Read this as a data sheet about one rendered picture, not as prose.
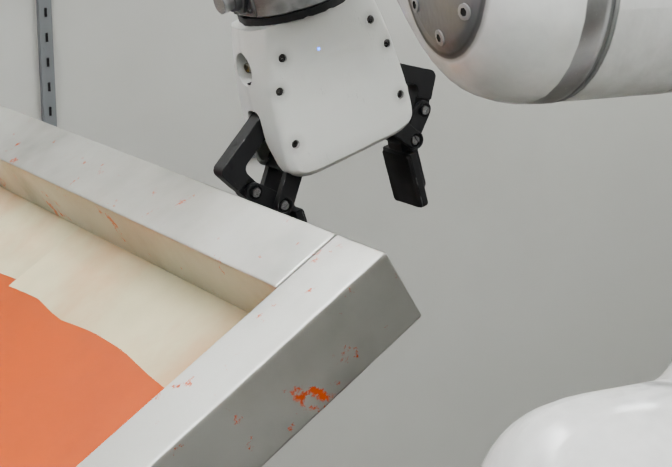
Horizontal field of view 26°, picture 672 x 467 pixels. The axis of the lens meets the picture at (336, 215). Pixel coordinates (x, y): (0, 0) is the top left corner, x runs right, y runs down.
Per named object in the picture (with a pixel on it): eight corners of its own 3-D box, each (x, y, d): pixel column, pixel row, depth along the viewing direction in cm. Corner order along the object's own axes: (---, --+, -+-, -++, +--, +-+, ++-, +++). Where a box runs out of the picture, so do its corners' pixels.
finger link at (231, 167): (206, 131, 88) (235, 211, 90) (307, 78, 91) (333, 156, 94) (197, 129, 89) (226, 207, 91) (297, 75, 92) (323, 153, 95)
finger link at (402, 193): (398, 118, 95) (421, 210, 97) (436, 99, 96) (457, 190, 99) (370, 111, 97) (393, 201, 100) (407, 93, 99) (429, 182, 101)
